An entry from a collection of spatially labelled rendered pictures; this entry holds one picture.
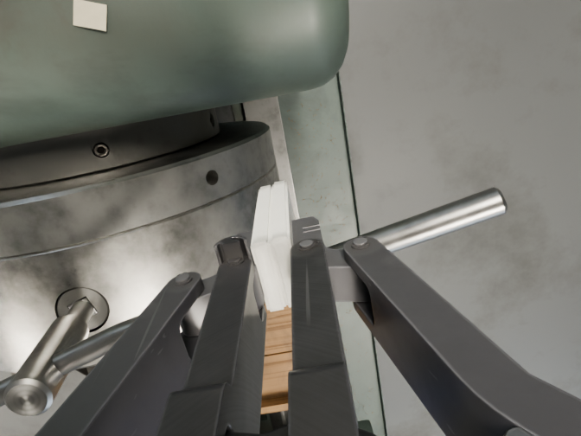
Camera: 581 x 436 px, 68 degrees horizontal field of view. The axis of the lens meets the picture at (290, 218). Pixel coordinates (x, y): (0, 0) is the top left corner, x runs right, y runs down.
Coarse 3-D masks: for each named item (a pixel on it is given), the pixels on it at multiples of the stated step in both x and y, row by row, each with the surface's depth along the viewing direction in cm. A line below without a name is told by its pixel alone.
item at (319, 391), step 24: (312, 240) 15; (312, 264) 14; (312, 288) 12; (312, 312) 11; (336, 312) 12; (312, 336) 11; (336, 336) 10; (312, 360) 10; (336, 360) 10; (288, 384) 9; (312, 384) 8; (336, 384) 8; (288, 408) 8; (312, 408) 8; (336, 408) 8; (288, 432) 8; (312, 432) 7; (336, 432) 7
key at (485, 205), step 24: (480, 192) 18; (432, 216) 18; (456, 216) 18; (480, 216) 17; (384, 240) 18; (408, 240) 18; (96, 336) 22; (120, 336) 22; (72, 360) 22; (0, 384) 22
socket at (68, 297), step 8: (72, 288) 28; (80, 288) 28; (88, 288) 28; (64, 296) 28; (72, 296) 28; (80, 296) 28; (88, 296) 28; (96, 296) 29; (64, 304) 28; (96, 304) 29; (104, 304) 29; (64, 312) 29; (104, 312) 29; (96, 320) 29; (104, 320) 29; (88, 328) 29
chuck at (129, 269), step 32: (256, 192) 35; (160, 224) 29; (192, 224) 30; (224, 224) 32; (32, 256) 27; (64, 256) 27; (96, 256) 28; (128, 256) 28; (160, 256) 29; (192, 256) 31; (0, 288) 28; (32, 288) 28; (64, 288) 28; (96, 288) 28; (128, 288) 29; (160, 288) 30; (0, 320) 29; (32, 320) 29; (0, 352) 30
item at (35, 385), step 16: (80, 304) 28; (64, 320) 25; (80, 320) 26; (48, 336) 24; (64, 336) 24; (80, 336) 25; (32, 352) 23; (48, 352) 22; (32, 368) 21; (48, 368) 21; (16, 384) 20; (32, 384) 20; (48, 384) 21; (16, 400) 20; (32, 400) 21; (48, 400) 21
